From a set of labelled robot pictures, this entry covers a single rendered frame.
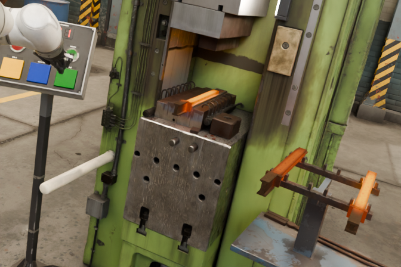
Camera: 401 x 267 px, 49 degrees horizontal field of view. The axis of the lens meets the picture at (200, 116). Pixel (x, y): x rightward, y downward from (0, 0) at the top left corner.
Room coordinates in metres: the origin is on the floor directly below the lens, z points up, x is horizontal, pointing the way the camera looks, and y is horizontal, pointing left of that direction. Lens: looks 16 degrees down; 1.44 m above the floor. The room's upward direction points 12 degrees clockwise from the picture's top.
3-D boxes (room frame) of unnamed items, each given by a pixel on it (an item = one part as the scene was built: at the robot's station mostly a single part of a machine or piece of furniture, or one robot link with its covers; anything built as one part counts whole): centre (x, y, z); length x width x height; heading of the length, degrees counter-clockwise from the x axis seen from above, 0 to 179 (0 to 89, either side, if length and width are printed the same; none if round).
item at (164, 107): (1.83, 0.02, 0.96); 0.42 x 0.20 x 0.09; 161
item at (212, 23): (1.83, 0.02, 1.32); 0.42 x 0.20 x 0.10; 161
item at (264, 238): (1.27, -0.42, 0.68); 0.40 x 0.30 x 0.02; 66
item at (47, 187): (1.65, 0.44, 0.62); 0.44 x 0.05 x 0.05; 161
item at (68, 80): (1.61, 0.53, 1.01); 0.07 x 0.05 x 0.07; 96
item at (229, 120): (1.63, -0.10, 0.95); 0.12 x 0.08 x 0.06; 161
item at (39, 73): (1.60, 0.63, 1.01); 0.07 x 0.05 x 0.07; 96
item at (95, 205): (1.85, 0.39, 0.36); 0.09 x 0.07 x 0.12; 71
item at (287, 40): (1.65, -0.26, 1.27); 0.09 x 0.02 x 0.17; 71
